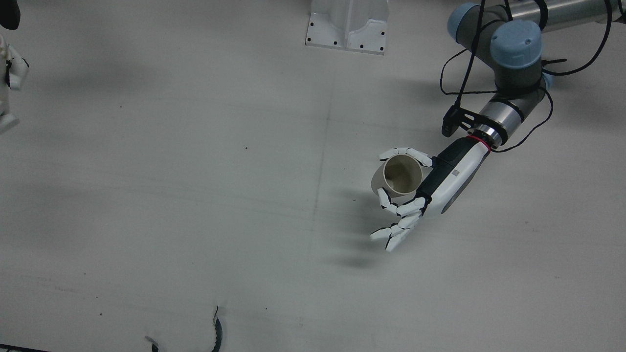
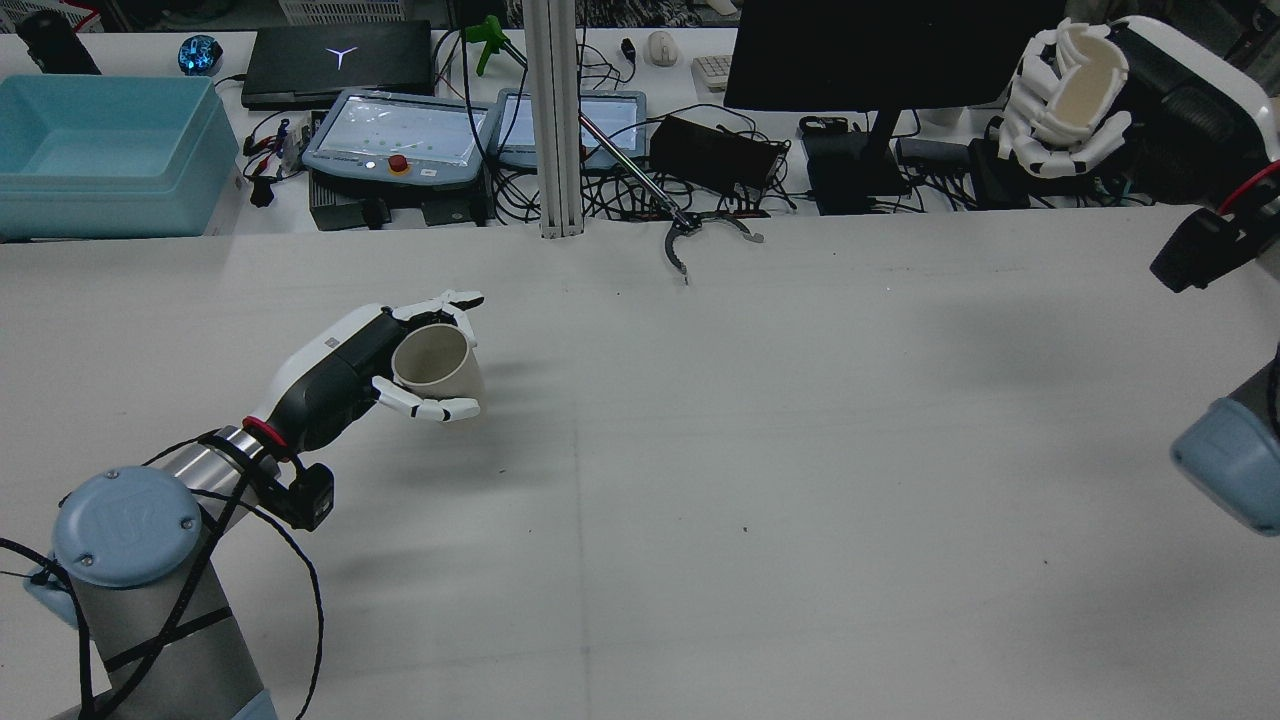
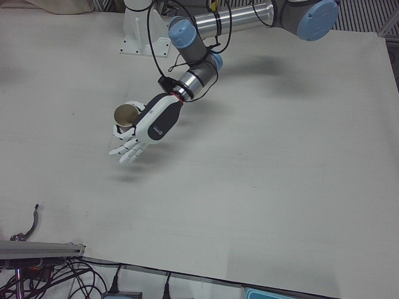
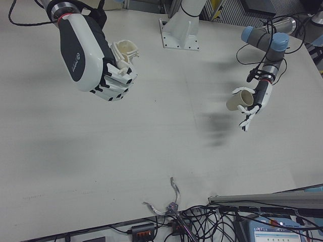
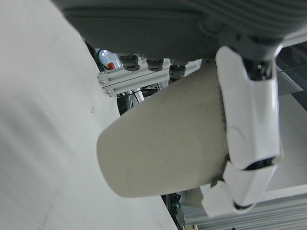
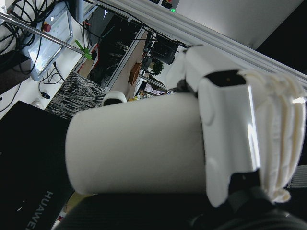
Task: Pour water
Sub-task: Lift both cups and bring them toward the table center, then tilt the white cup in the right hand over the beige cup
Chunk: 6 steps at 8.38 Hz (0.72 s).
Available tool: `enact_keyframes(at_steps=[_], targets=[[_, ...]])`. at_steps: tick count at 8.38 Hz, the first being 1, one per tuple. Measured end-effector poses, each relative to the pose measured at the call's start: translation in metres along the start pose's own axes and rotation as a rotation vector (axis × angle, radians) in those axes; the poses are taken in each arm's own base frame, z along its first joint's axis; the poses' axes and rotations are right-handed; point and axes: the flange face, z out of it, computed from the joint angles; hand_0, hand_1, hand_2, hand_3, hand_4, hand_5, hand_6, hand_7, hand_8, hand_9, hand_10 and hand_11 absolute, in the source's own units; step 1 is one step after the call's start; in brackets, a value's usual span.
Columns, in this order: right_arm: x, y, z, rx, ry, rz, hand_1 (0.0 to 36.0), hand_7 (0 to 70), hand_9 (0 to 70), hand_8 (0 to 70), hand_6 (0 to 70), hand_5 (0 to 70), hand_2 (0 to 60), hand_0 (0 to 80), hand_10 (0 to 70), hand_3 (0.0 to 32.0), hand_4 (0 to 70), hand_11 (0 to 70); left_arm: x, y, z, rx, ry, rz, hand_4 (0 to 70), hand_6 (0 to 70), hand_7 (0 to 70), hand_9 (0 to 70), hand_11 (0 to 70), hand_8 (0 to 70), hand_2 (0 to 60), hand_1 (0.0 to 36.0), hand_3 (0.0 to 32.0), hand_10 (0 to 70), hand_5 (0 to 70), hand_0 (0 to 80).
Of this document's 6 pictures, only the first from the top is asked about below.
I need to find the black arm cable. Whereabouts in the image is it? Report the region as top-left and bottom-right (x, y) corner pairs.
(440, 0), (615, 154)

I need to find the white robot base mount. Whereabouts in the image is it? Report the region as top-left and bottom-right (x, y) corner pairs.
(305, 0), (391, 56)

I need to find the beige paper cup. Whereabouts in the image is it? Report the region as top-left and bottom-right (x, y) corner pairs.
(370, 153), (424, 198)

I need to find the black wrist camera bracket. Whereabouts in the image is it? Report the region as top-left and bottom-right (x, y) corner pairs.
(442, 105), (483, 139)

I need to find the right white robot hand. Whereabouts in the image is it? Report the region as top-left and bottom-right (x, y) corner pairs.
(0, 0), (30, 135)

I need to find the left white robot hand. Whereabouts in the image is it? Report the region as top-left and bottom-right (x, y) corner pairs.
(370, 137), (491, 253)

